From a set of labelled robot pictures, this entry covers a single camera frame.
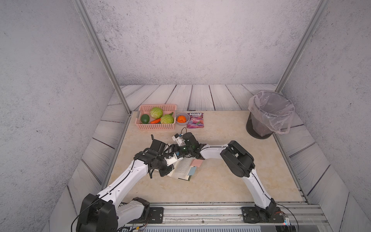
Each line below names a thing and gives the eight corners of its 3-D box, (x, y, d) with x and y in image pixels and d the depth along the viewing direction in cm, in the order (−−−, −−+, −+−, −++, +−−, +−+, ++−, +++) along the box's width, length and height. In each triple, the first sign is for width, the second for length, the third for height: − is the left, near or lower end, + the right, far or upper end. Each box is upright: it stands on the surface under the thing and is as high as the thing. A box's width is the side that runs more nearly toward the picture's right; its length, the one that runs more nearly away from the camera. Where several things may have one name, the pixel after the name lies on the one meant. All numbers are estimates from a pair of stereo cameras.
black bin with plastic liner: (247, 143, 104) (261, 118, 83) (239, 117, 120) (249, 90, 100) (280, 143, 103) (302, 118, 83) (268, 117, 120) (283, 90, 100)
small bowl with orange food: (176, 126, 112) (175, 121, 108) (176, 116, 119) (176, 111, 115) (189, 126, 112) (189, 121, 108) (189, 116, 119) (189, 111, 115)
